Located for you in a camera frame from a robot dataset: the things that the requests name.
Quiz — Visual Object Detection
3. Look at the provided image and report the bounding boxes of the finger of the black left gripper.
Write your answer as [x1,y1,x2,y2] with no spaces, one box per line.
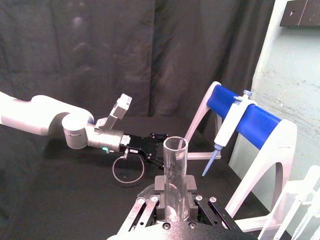
[147,155,165,171]

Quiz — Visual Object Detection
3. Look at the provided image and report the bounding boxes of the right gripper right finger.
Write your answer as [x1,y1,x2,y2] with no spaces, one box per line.
[185,174,241,230]

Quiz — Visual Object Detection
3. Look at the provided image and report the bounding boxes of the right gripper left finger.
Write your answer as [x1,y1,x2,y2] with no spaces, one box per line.
[116,175,167,233]

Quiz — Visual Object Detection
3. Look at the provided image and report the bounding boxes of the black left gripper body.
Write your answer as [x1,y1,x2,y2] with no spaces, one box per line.
[119,133,170,161]

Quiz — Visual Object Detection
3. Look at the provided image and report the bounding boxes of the clear plastic tube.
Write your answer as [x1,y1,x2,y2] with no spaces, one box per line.
[162,136,189,223]

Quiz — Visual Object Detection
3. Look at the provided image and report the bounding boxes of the white pipette with blue tip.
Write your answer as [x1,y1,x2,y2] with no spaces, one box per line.
[201,90,258,177]

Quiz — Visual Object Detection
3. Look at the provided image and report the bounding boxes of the white stand with blue bar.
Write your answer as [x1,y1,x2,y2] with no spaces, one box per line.
[184,81,298,233]

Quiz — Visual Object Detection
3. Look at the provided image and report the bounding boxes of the black table cloth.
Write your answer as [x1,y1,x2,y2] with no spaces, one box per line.
[0,116,272,240]

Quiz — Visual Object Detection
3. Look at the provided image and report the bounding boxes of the clear plastic rack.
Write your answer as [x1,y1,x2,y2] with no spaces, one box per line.
[257,164,320,240]

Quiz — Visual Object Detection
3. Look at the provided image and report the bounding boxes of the black curtain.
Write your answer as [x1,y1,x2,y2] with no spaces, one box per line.
[0,0,276,151]

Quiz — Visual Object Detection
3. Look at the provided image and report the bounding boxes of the thin looped gripper cable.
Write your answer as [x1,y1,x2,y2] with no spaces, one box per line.
[111,149,146,188]

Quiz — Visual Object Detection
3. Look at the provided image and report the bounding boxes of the white post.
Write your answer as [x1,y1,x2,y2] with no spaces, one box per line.
[251,0,296,87]

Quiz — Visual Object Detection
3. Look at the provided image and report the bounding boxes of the dark wall shelf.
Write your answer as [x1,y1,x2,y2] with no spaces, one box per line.
[279,0,320,29]

